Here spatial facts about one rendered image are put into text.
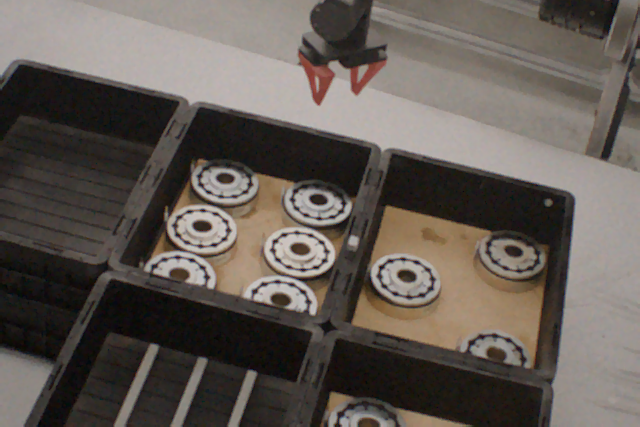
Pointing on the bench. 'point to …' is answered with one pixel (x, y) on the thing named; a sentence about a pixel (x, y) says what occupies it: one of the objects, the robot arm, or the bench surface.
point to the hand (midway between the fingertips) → (336, 93)
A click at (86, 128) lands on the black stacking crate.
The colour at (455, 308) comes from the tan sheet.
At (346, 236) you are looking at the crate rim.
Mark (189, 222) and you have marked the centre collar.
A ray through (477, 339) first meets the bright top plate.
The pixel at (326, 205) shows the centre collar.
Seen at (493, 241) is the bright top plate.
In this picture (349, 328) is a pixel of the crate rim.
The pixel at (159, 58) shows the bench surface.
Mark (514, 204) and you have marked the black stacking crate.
